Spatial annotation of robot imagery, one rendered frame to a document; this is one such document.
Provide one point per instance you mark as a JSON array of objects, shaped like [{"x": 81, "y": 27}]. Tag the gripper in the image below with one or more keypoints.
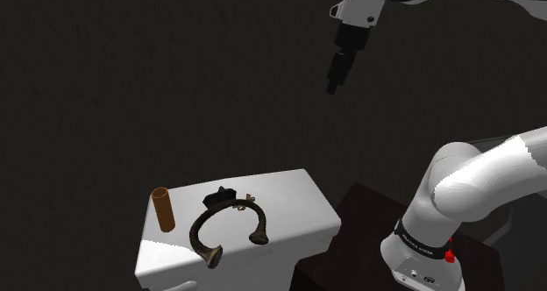
[{"x": 347, "y": 51}]

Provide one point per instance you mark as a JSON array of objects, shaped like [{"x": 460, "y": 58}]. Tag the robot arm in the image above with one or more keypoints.
[{"x": 466, "y": 187}]

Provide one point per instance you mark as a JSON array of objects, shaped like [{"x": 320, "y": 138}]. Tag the white toilet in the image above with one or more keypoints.
[{"x": 290, "y": 213}]

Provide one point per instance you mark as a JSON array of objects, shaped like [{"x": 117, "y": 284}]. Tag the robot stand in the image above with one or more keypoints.
[{"x": 354, "y": 239}]

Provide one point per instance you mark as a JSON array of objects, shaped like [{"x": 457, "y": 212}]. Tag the small black lumpy object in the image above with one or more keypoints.
[{"x": 218, "y": 197}]

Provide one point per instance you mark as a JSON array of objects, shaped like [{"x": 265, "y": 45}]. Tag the brown cardboard tube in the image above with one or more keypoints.
[{"x": 163, "y": 211}]

